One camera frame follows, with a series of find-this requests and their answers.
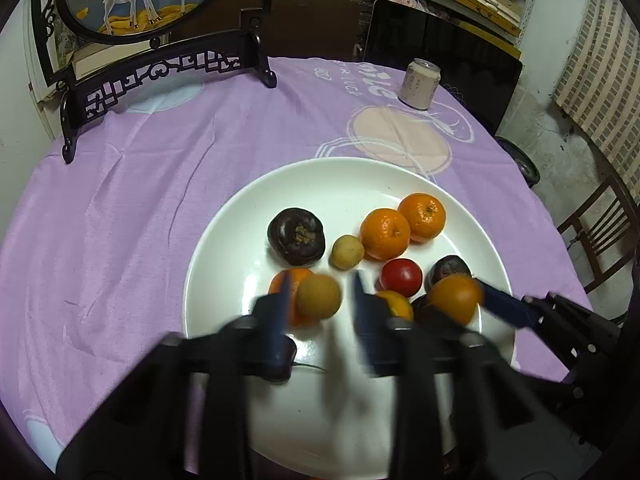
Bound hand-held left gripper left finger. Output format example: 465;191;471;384
57;275;299;480

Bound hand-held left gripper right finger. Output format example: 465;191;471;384
352;270;586;480

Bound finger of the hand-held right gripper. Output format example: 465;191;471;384
474;279;539;332

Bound dark cherry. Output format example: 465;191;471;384
264;335;327;385

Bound brownish orange round fruit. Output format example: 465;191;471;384
372;290;416;324
427;275;485;325

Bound tan longan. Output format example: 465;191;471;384
297;273;344;320
329;235;366;271

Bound orange mandarin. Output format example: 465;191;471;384
268;268;322;329
360;208;412;261
397;192;447;244

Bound red cherry tomato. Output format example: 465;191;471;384
379;258;423;297

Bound white plate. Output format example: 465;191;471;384
182;156;516;478

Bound large dark mangosteen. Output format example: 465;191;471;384
266;208;327;267

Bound dark wooden slatted chair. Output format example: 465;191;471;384
556;174;640;324

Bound purple printed tablecloth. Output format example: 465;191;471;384
0;55;596;466

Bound pale drink can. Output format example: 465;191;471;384
398;58;442;111

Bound checked beige curtain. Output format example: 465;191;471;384
552;0;640;177

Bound black panel chair back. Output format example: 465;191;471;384
362;0;524;137

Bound round deer screen on stand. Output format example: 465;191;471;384
30;0;279;164

